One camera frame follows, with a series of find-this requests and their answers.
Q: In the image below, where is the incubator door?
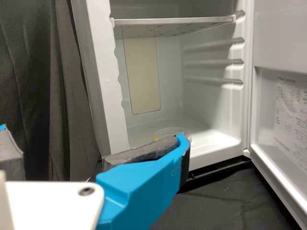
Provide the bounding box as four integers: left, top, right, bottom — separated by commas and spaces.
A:
248, 0, 307, 230

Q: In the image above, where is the petri dish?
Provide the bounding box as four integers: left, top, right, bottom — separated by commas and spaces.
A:
153, 127, 193, 145

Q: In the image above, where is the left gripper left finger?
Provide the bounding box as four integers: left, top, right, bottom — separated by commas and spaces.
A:
0, 123, 26, 182

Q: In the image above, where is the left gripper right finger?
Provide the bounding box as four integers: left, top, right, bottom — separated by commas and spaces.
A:
95, 133, 193, 230

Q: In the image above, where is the white incubator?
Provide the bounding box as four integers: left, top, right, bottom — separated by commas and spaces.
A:
69, 0, 255, 173

